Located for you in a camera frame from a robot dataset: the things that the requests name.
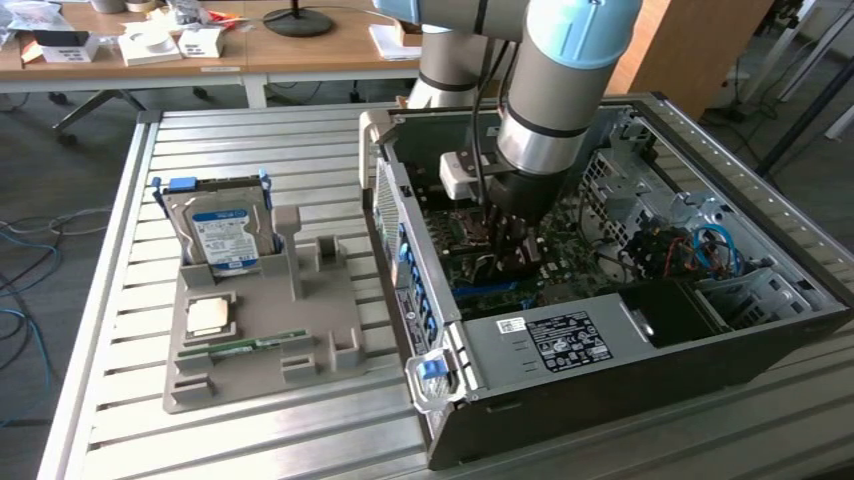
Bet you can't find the long wooden desk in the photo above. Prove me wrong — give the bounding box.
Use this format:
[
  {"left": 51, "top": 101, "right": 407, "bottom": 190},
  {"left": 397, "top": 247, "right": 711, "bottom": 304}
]
[{"left": 0, "top": 0, "right": 429, "bottom": 109}]

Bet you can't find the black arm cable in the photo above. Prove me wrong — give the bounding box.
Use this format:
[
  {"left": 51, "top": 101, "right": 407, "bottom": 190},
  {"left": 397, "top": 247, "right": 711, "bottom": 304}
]
[{"left": 466, "top": 39, "right": 519, "bottom": 201}]

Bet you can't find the blue wire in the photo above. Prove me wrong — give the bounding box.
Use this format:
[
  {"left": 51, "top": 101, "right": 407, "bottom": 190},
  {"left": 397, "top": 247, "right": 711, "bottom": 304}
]
[{"left": 691, "top": 224, "right": 747, "bottom": 274}]

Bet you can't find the white box with black insert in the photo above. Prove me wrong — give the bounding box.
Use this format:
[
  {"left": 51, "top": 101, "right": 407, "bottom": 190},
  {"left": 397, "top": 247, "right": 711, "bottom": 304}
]
[{"left": 31, "top": 29, "right": 102, "bottom": 64}]

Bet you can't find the white tape roll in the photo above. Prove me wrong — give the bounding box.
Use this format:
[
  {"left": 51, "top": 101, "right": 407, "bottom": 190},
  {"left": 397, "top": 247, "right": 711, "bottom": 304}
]
[{"left": 130, "top": 27, "right": 176, "bottom": 54}]

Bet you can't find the silver perforated disk bay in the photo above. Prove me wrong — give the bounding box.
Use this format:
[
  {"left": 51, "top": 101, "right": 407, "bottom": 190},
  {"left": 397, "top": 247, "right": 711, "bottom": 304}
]
[{"left": 578, "top": 147, "right": 679, "bottom": 246}]

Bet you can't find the metal CPU socket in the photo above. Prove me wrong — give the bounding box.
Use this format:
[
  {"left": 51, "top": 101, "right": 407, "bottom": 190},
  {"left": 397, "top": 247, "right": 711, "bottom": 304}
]
[{"left": 447, "top": 207, "right": 499, "bottom": 246}]

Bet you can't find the wooden cabinet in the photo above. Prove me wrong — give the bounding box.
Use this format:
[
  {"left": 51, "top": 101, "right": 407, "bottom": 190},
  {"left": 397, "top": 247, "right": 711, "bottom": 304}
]
[{"left": 626, "top": 0, "right": 779, "bottom": 121}]

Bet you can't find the blue expansion slot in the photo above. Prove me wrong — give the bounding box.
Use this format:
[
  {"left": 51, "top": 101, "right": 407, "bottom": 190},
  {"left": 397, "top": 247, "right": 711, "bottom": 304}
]
[{"left": 451, "top": 279, "right": 521, "bottom": 302}]

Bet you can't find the white floor cable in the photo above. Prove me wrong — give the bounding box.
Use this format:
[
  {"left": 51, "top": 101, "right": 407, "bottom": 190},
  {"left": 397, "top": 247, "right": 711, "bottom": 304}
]
[{"left": 0, "top": 207, "right": 112, "bottom": 237}]

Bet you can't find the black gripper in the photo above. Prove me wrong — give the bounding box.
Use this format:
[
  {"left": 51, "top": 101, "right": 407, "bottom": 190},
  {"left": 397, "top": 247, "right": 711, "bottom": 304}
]
[{"left": 489, "top": 169, "right": 570, "bottom": 229}]

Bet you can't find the grey power supply unit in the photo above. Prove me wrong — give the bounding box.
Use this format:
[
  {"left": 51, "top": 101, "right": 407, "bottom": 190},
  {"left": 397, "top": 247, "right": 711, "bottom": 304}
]
[{"left": 459, "top": 293, "right": 654, "bottom": 392}]

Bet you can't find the white paper stack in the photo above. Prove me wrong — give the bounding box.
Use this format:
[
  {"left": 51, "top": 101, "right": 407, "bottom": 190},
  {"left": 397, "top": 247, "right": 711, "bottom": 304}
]
[{"left": 368, "top": 23, "right": 423, "bottom": 62}]

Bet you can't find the white metal table frame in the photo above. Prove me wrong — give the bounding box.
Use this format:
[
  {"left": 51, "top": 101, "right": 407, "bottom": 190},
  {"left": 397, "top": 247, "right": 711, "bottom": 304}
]
[{"left": 730, "top": 0, "right": 854, "bottom": 141}]

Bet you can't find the flat white box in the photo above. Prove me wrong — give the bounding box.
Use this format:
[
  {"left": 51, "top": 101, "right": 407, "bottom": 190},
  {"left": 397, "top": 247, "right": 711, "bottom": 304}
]
[{"left": 118, "top": 20, "right": 183, "bottom": 67}]

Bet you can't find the green motherboard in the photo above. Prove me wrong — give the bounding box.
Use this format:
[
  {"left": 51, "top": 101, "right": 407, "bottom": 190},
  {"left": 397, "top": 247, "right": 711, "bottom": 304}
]
[{"left": 426, "top": 199, "right": 626, "bottom": 321}]

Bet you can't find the green GPU with metal bracket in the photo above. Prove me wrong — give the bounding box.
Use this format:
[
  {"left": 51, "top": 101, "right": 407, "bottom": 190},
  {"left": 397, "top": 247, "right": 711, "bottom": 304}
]
[{"left": 479, "top": 224, "right": 543, "bottom": 282}]

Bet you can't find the dark wheeled leg frame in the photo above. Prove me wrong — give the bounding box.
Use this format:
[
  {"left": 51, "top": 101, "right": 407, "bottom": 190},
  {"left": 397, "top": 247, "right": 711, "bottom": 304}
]
[{"left": 51, "top": 87, "right": 212, "bottom": 147}]

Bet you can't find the hard disk with blue bracket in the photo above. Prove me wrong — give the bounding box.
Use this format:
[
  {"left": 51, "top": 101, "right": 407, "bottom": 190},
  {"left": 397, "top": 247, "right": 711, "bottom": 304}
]
[{"left": 152, "top": 169, "right": 280, "bottom": 276}]

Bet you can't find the black round lamp base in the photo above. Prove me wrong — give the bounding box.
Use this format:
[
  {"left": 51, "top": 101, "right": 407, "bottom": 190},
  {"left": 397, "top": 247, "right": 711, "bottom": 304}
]
[{"left": 262, "top": 0, "right": 335, "bottom": 39}]

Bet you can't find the grey parts rack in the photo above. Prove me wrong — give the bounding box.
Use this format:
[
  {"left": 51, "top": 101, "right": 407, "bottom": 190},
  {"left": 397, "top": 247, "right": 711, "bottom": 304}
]
[{"left": 163, "top": 204, "right": 368, "bottom": 415}]

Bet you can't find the small white labelled box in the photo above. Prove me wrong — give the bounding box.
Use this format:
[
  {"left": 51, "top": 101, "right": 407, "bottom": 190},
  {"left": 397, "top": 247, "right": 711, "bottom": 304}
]
[{"left": 178, "top": 27, "right": 226, "bottom": 59}]

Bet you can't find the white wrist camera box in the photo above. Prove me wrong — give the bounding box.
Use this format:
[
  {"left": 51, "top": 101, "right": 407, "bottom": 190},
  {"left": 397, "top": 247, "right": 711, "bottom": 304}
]
[{"left": 438, "top": 149, "right": 501, "bottom": 201}]

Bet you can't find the black open PC case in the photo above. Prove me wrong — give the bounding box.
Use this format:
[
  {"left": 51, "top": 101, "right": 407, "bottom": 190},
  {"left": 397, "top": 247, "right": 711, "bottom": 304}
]
[{"left": 358, "top": 91, "right": 854, "bottom": 472}]

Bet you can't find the blue floor cable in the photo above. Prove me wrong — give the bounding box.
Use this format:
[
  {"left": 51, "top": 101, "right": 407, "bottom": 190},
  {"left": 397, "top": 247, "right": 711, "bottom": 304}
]
[{"left": 0, "top": 219, "right": 62, "bottom": 426}]

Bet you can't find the red orange wire bundle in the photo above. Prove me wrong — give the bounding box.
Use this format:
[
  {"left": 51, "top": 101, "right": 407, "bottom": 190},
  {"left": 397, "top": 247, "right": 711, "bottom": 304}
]
[{"left": 633, "top": 227, "right": 702, "bottom": 281}]

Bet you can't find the blue case latch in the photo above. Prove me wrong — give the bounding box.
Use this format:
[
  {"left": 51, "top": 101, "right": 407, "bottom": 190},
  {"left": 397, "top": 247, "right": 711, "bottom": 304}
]
[{"left": 414, "top": 358, "right": 447, "bottom": 385}]

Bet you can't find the silver CPU chip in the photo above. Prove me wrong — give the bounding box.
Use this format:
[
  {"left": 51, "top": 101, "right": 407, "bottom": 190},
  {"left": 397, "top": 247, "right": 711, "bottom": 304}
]
[{"left": 184, "top": 298, "right": 234, "bottom": 337}]

